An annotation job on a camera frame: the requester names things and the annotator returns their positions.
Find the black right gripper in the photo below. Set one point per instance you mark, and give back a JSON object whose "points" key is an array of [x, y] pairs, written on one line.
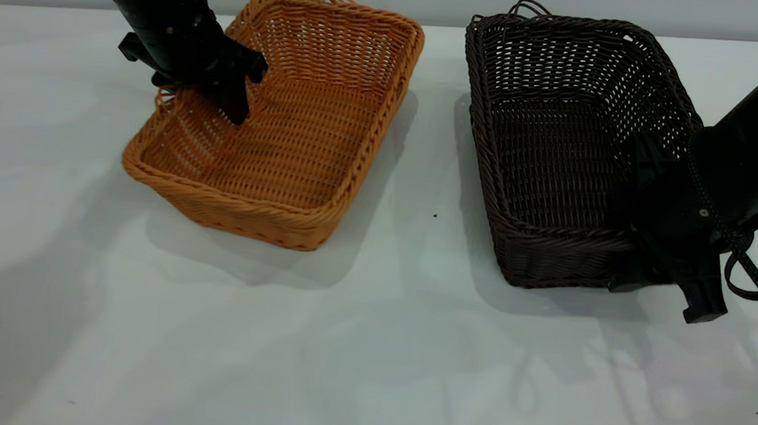
{"points": [[677, 193]]}

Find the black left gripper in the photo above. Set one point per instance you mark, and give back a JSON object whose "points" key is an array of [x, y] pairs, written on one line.
{"points": [[193, 56]]}

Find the orange-brown wicker basket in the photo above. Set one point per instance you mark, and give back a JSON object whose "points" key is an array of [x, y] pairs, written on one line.
{"points": [[310, 148]]}

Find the dark brown wicker basket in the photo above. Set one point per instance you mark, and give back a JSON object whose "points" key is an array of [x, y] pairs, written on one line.
{"points": [[557, 151]]}

